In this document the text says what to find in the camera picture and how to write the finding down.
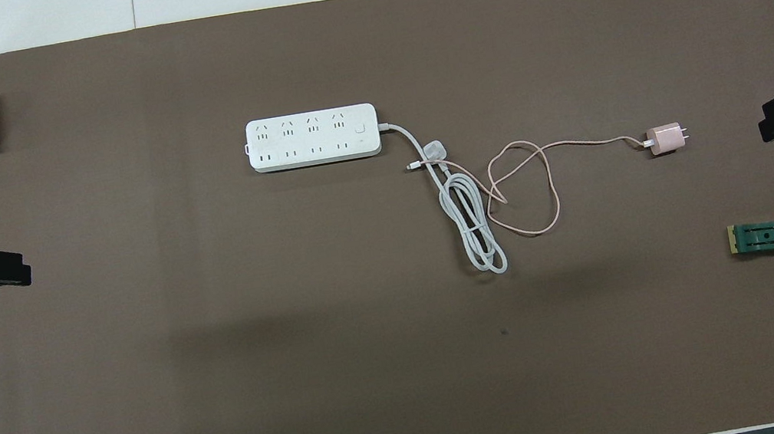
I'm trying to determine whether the pink charger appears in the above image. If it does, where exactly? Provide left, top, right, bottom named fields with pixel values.
left=643, top=120, right=693, bottom=158

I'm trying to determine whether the pink charging cable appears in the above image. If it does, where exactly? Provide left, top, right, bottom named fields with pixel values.
left=404, top=120, right=667, bottom=256

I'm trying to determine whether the white power strip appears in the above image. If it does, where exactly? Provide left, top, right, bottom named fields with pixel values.
left=242, top=101, right=384, bottom=176

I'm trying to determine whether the brown table mat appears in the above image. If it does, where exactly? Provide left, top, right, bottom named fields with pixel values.
left=0, top=0, right=774, bottom=434

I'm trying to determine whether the white power cord with plug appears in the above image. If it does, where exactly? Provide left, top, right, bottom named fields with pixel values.
left=376, top=107, right=510, bottom=291

